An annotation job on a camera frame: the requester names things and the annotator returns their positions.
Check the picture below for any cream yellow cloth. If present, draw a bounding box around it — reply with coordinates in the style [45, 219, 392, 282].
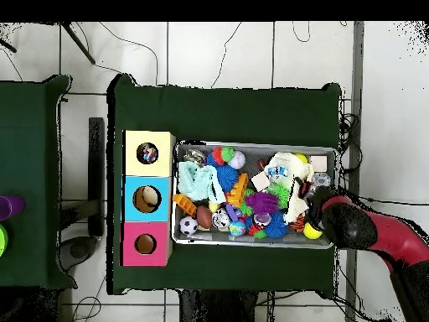
[264, 152, 315, 224]

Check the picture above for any purple spiky rubber ball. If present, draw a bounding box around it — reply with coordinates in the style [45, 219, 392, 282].
[245, 191, 282, 216]

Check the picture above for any wide orange studded block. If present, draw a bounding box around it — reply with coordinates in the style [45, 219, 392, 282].
[227, 172, 251, 208]

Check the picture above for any brown toy football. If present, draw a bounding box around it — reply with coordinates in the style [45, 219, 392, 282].
[196, 205, 214, 231]

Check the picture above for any long orange toy block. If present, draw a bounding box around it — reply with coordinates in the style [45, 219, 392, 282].
[172, 193, 198, 217]

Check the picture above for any small colourful patterned cloth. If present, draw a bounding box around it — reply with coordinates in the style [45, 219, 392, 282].
[137, 143, 159, 164]

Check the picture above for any silver mesh bin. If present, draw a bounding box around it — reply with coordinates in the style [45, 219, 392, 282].
[171, 139, 339, 250]

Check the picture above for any wooden box with three holes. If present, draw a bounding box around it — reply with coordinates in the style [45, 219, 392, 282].
[120, 129, 177, 267]

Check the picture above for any blue spiky rubber ball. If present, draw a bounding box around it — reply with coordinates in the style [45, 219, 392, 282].
[264, 211, 290, 240]

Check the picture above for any blue globe ball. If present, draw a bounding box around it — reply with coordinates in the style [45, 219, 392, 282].
[229, 220, 247, 237]

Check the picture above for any dark green tablecloth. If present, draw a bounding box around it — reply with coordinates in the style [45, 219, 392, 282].
[0, 74, 78, 289]
[106, 74, 343, 299]

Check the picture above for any mint green cloth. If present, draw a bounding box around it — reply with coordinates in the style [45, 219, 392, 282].
[177, 160, 228, 204]

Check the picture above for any black and white soccer ball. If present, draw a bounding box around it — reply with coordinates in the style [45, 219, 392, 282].
[178, 215, 199, 236]

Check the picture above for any grey round stand base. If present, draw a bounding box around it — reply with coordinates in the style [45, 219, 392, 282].
[59, 236, 99, 273]

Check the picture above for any black tripod leg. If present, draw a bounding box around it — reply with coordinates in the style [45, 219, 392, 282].
[0, 38, 18, 54]
[61, 22, 96, 65]

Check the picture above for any purple plastic cup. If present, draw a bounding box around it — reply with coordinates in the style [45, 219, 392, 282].
[0, 196, 13, 221]
[5, 195, 26, 217]

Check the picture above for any black cable bundle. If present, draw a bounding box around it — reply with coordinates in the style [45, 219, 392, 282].
[338, 113, 363, 175]

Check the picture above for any thin black floor cable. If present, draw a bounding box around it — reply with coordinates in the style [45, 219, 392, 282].
[359, 196, 429, 206]

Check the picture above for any grey floor cable cover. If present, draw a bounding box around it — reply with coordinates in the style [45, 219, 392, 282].
[344, 21, 365, 322]

